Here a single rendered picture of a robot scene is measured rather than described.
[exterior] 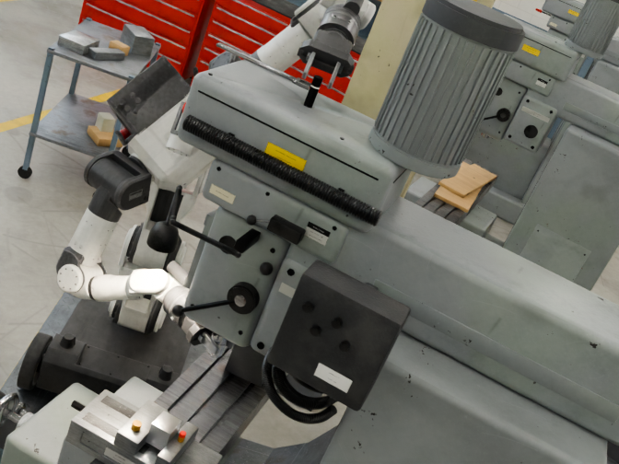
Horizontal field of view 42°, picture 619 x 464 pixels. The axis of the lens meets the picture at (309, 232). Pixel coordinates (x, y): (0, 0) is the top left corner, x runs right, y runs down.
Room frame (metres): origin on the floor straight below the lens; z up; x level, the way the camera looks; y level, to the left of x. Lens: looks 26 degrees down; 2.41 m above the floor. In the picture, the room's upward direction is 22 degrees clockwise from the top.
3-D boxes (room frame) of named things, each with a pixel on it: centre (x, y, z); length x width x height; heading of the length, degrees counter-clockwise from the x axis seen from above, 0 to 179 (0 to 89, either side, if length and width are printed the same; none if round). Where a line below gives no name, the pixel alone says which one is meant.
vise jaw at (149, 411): (1.49, 0.20, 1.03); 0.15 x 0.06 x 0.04; 170
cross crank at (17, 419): (1.75, 0.60, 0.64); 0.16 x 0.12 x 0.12; 78
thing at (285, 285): (1.61, -0.08, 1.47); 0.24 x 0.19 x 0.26; 168
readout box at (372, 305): (1.27, -0.12, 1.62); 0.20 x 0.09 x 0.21; 78
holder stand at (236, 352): (2.05, 0.01, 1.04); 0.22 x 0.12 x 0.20; 176
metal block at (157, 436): (1.48, 0.14, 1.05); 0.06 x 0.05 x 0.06; 170
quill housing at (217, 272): (1.65, 0.10, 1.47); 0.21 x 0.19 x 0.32; 168
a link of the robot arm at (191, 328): (1.71, 0.18, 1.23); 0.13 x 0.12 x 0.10; 146
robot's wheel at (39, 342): (2.17, 0.71, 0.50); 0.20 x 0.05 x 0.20; 7
